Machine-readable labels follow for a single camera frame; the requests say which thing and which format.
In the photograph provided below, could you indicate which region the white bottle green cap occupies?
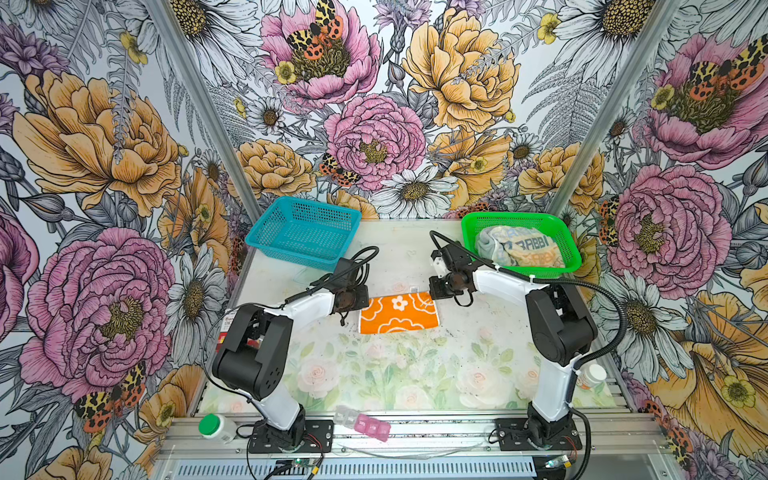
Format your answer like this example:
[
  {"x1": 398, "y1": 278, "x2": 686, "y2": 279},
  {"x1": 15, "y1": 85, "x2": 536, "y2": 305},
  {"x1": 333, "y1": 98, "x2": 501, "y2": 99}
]
[{"x1": 198, "y1": 414, "x2": 238, "y2": 444}]

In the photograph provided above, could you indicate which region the teal plastic basket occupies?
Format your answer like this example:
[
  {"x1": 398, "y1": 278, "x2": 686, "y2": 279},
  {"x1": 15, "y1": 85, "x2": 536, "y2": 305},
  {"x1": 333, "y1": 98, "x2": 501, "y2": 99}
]
[{"x1": 245, "y1": 197, "x2": 362, "y2": 272}]

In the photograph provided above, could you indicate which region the aluminium front rail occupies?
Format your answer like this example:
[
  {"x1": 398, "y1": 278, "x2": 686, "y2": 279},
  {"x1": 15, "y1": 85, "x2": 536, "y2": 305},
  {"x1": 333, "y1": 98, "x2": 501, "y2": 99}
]
[{"x1": 152, "y1": 409, "x2": 685, "y2": 479}]

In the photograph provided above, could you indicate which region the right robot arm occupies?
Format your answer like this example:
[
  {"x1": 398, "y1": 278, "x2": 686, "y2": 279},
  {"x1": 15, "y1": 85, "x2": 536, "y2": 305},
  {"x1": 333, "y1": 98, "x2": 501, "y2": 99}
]
[{"x1": 429, "y1": 242, "x2": 598, "y2": 449}]

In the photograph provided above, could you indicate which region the aluminium frame post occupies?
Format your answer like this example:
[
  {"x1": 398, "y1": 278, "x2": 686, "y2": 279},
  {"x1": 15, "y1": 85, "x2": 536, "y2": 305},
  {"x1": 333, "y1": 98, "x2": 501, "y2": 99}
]
[
  {"x1": 147, "y1": 1, "x2": 263, "y2": 223},
  {"x1": 547, "y1": 0, "x2": 682, "y2": 216}
]

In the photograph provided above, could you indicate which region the red bandage box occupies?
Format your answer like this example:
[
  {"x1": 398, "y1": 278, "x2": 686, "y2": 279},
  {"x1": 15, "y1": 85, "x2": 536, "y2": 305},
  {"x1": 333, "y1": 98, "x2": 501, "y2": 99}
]
[{"x1": 216, "y1": 308, "x2": 237, "y2": 350}]

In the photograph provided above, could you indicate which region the white orange label bottle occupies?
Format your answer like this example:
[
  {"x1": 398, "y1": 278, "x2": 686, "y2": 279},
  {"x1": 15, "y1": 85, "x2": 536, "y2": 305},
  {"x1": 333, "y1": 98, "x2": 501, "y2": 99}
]
[{"x1": 578, "y1": 362, "x2": 607, "y2": 390}]

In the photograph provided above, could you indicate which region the orange white lion towel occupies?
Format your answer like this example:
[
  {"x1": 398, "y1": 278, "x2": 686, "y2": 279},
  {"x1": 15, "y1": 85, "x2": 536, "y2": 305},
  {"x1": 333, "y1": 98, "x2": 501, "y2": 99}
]
[{"x1": 358, "y1": 292, "x2": 440, "y2": 335}]

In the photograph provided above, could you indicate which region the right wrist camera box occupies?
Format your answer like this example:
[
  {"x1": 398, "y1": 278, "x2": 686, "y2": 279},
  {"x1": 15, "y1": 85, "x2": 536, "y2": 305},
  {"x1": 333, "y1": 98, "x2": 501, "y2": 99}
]
[{"x1": 431, "y1": 250, "x2": 450, "y2": 278}]

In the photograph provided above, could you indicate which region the pink clear pill organizer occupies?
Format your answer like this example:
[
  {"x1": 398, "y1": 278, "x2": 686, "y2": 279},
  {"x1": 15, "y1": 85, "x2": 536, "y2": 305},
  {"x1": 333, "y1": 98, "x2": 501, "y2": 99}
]
[{"x1": 334, "y1": 405, "x2": 391, "y2": 442}]

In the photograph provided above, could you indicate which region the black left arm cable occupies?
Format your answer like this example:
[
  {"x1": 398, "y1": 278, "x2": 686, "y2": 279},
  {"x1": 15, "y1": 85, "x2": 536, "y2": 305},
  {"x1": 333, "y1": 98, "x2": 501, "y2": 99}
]
[{"x1": 203, "y1": 244, "x2": 381, "y2": 397}]

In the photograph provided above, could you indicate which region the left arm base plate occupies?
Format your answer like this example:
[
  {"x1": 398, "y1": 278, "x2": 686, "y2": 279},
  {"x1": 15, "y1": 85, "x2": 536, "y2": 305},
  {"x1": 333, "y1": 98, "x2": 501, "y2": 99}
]
[{"x1": 245, "y1": 419, "x2": 335, "y2": 454}]

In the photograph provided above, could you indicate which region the green plastic basket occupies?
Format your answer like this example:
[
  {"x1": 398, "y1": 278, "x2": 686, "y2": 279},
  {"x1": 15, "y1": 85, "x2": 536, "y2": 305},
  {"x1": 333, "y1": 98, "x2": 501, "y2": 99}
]
[{"x1": 461, "y1": 212, "x2": 582, "y2": 278}]

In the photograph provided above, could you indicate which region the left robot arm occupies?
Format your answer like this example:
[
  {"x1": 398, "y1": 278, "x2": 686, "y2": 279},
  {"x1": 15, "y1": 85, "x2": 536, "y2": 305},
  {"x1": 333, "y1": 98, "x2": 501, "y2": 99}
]
[{"x1": 211, "y1": 258, "x2": 370, "y2": 451}]

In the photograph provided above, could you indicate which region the aluminium frame post left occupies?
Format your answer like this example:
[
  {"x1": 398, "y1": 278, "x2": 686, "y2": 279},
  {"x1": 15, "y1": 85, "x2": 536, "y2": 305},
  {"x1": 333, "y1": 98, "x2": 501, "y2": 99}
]
[{"x1": 147, "y1": 1, "x2": 263, "y2": 223}]

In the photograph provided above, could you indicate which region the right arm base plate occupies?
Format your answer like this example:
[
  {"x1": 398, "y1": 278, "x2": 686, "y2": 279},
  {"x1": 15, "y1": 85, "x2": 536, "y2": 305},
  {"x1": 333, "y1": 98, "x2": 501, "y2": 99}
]
[{"x1": 494, "y1": 416, "x2": 582, "y2": 453}]

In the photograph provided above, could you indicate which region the blue beige patterned towel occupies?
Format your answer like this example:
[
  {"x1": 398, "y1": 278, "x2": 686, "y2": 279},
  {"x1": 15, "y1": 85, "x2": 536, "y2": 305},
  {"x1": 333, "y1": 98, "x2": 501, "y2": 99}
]
[{"x1": 475, "y1": 225, "x2": 565, "y2": 268}]

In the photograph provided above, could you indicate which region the black corrugated right cable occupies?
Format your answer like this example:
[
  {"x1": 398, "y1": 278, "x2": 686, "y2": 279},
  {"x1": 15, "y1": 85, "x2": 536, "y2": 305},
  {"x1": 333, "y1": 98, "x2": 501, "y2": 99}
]
[{"x1": 428, "y1": 230, "x2": 628, "y2": 480}]

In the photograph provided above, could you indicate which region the aluminium frame post right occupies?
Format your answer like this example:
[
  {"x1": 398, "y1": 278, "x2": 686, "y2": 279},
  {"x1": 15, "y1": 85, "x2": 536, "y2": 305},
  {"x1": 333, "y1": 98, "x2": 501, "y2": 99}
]
[{"x1": 547, "y1": 0, "x2": 682, "y2": 216}]

